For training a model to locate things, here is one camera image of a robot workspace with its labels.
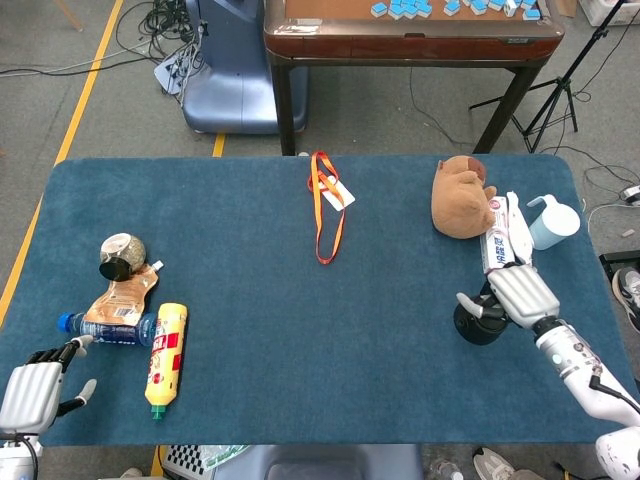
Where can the brown mahjong table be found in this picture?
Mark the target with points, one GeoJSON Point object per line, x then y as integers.
{"type": "Point", "coordinates": [410, 37]}

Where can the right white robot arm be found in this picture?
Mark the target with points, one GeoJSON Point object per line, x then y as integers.
{"type": "Point", "coordinates": [590, 380]}

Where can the white pink toothpaste box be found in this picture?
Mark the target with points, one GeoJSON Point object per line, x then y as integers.
{"type": "Point", "coordinates": [497, 245]}

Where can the blue grey machine base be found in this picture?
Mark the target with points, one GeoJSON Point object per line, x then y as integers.
{"type": "Point", "coordinates": [230, 75]}

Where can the grey black sneaker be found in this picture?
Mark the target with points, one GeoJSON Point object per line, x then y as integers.
{"type": "Point", "coordinates": [627, 295]}

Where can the clear plastic bottle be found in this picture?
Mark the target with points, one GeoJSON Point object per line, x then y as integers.
{"type": "Point", "coordinates": [445, 470]}

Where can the white power strip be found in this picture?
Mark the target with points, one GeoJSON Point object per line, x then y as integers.
{"type": "Point", "coordinates": [172, 70]}

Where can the blue table cloth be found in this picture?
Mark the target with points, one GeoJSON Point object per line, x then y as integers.
{"type": "Point", "coordinates": [310, 340]}

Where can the white grey sneaker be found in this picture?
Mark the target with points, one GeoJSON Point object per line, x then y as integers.
{"type": "Point", "coordinates": [495, 465]}

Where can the black white checkerboard sheet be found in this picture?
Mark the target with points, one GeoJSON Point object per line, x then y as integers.
{"type": "Point", "coordinates": [185, 457]}

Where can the glass jar with black lid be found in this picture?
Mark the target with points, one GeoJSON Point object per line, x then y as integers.
{"type": "Point", "coordinates": [127, 250]}

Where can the brown plush toy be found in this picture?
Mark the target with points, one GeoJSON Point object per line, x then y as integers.
{"type": "Point", "coordinates": [457, 200]}

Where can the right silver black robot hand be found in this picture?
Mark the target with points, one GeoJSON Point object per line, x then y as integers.
{"type": "Point", "coordinates": [525, 295]}

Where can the blue plastic water bottle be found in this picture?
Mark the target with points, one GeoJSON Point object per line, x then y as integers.
{"type": "Point", "coordinates": [110, 334]}

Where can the blue mahjong tile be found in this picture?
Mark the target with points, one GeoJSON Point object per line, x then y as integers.
{"type": "Point", "coordinates": [378, 8]}
{"type": "Point", "coordinates": [531, 13]}

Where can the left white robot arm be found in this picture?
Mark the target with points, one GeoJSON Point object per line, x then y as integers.
{"type": "Point", "coordinates": [15, 457]}

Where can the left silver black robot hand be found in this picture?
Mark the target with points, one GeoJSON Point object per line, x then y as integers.
{"type": "Point", "coordinates": [30, 400]}

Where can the cardboard box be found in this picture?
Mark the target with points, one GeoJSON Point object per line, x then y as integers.
{"type": "Point", "coordinates": [565, 6]}

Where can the light blue plastic cup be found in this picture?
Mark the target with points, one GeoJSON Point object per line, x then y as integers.
{"type": "Point", "coordinates": [555, 222]}

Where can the yellow bottle with green cap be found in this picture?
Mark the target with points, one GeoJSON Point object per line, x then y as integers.
{"type": "Point", "coordinates": [167, 355]}

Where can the black tripod stand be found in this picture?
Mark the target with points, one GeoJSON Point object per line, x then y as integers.
{"type": "Point", "coordinates": [550, 107]}

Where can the white faced mahjong tile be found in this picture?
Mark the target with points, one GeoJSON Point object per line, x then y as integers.
{"type": "Point", "coordinates": [510, 6]}

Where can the green plastic bag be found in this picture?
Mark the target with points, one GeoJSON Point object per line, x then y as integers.
{"type": "Point", "coordinates": [225, 454]}

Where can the white badge card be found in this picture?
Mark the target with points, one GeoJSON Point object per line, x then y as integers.
{"type": "Point", "coordinates": [342, 197]}

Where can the white power adapter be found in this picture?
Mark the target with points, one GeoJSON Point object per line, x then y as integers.
{"type": "Point", "coordinates": [631, 194]}

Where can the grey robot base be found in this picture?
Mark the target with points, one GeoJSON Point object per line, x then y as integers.
{"type": "Point", "coordinates": [330, 462]}

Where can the brown spout pouch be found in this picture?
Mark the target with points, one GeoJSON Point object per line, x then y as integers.
{"type": "Point", "coordinates": [122, 300]}

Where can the white plastic tube packet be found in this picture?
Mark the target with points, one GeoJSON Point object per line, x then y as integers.
{"type": "Point", "coordinates": [521, 235]}

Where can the black teapot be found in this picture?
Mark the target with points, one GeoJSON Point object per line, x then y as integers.
{"type": "Point", "coordinates": [475, 331]}

